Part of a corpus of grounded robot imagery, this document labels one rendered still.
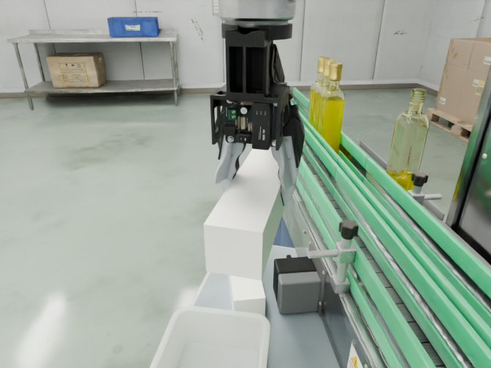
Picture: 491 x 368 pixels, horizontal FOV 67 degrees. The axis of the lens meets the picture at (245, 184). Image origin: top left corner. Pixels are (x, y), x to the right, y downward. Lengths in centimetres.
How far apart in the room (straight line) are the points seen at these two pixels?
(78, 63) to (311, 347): 508
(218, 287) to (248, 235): 49
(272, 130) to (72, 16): 578
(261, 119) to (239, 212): 10
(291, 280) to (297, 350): 12
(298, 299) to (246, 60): 52
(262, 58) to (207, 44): 550
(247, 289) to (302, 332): 13
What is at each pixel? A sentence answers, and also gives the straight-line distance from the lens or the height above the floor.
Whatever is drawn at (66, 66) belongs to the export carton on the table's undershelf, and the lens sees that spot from 556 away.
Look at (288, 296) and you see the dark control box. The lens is 76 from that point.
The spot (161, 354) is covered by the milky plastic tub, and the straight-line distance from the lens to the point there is 65.
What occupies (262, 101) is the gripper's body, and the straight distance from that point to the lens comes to 36.
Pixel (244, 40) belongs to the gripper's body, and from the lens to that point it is 36.
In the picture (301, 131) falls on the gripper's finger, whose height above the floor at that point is 118.
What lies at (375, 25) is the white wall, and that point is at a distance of 641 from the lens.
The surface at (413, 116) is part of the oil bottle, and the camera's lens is 91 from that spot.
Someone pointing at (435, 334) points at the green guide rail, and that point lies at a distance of 61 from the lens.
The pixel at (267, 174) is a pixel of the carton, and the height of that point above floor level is 112.
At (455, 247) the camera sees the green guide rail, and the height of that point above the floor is 96.
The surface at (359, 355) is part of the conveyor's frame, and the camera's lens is 62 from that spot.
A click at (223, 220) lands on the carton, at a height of 112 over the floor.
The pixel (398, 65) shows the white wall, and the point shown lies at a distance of 668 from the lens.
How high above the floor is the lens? 132
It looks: 27 degrees down
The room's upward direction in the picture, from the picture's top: straight up
